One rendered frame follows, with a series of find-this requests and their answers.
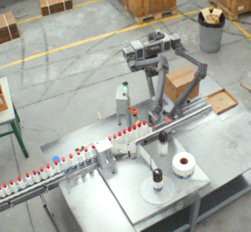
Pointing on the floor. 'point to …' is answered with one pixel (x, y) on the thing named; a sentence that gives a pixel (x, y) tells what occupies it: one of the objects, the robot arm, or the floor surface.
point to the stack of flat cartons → (8, 28)
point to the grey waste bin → (210, 38)
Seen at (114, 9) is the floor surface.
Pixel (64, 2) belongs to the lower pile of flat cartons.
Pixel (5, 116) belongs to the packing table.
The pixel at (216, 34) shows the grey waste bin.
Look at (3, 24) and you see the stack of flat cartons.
